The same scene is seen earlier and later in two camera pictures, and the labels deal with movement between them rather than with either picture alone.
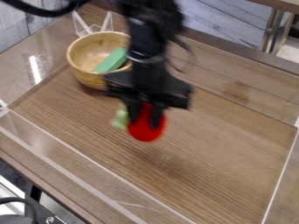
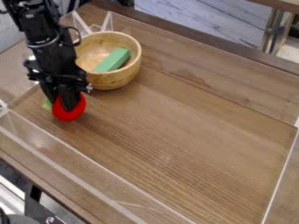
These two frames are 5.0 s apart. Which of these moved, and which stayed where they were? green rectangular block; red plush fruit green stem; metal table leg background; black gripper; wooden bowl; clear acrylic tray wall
Moved: red plush fruit green stem; black gripper
Stayed: wooden bowl; metal table leg background; green rectangular block; clear acrylic tray wall
